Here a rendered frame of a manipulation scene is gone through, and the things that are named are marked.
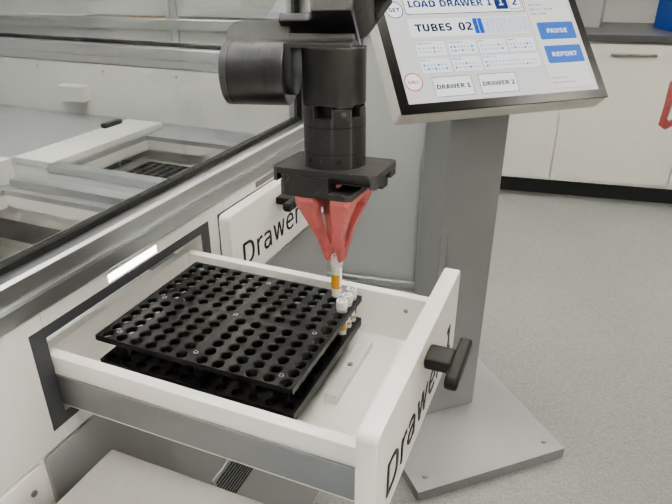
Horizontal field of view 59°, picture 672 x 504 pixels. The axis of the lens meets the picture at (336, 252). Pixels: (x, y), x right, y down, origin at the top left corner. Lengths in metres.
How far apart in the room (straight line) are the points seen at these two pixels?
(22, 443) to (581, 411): 1.66
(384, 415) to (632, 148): 3.26
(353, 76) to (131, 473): 0.46
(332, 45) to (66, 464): 0.50
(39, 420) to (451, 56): 1.04
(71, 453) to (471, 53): 1.07
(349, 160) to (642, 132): 3.15
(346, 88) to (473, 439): 1.38
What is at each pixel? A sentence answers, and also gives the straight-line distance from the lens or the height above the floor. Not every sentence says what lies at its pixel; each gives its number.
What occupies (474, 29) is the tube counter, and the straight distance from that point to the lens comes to 1.41.
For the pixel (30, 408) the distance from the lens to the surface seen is 0.65.
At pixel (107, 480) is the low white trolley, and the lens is 0.69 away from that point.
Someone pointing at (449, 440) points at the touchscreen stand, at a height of 0.04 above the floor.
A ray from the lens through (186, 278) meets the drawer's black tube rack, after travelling 0.73.
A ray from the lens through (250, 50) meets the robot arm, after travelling 0.55.
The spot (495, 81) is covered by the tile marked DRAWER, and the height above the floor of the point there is 1.01.
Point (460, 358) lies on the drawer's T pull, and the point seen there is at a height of 0.91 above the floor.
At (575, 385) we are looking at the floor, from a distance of 2.12.
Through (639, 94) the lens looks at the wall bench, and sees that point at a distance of 3.58.
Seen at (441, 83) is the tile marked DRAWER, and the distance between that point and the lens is 1.30.
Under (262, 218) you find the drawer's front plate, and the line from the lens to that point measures 0.90.
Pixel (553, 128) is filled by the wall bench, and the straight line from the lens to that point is 3.56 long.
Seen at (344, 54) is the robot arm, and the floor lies 1.17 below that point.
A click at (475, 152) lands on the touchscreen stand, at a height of 0.83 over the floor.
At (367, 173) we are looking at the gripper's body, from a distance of 0.53.
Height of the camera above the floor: 1.24
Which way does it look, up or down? 26 degrees down
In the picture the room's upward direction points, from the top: straight up
